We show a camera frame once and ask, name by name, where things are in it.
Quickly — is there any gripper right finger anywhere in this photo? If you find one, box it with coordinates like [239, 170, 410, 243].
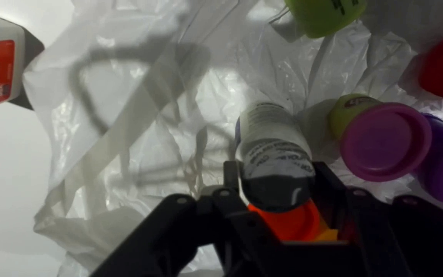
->
[312, 161, 443, 277]

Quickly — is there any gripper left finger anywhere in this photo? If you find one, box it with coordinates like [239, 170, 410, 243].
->
[89, 161, 283, 277]

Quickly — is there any yellow tub with pink lid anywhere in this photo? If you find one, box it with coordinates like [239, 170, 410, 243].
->
[328, 93, 433, 182]

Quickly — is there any yellow tub with orange lid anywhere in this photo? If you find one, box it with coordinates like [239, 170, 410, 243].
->
[246, 198, 339, 243]

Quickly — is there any white plastic bag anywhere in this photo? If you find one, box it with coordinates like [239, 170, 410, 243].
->
[22, 0, 443, 277]

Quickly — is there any white labelled cylinder bottle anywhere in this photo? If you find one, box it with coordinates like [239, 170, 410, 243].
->
[235, 101, 317, 213]

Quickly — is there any lime green tub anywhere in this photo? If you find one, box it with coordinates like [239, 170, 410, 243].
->
[284, 0, 368, 39]

